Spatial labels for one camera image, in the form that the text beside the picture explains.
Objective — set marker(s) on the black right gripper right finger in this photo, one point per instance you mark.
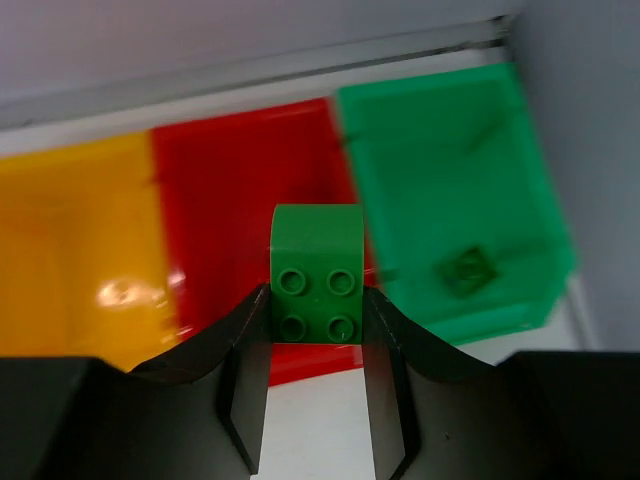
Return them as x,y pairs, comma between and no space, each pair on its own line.
436,412

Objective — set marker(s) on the yellow plastic bin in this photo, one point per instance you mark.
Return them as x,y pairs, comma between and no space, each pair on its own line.
83,257

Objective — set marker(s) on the green plastic bin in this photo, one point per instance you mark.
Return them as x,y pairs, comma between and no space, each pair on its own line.
447,161

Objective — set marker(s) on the green square lego brick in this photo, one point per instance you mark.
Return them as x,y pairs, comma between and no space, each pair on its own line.
467,271

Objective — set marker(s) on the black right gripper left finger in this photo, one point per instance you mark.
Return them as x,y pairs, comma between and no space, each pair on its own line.
194,412

